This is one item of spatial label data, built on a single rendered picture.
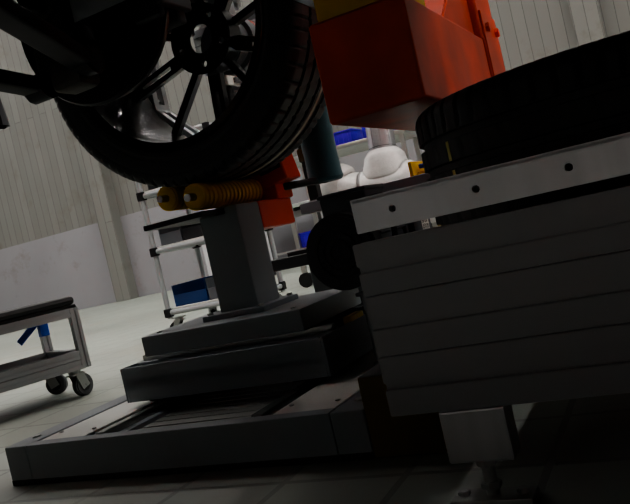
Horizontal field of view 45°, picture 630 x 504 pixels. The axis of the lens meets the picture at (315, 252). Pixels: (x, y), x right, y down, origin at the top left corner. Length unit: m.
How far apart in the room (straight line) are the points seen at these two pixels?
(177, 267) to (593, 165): 11.02
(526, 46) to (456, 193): 8.89
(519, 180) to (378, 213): 0.17
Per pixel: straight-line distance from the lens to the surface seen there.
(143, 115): 1.88
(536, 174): 0.86
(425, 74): 1.18
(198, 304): 3.84
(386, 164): 2.68
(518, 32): 9.79
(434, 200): 0.89
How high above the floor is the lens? 0.36
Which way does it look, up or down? 1 degrees down
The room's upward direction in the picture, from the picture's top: 13 degrees counter-clockwise
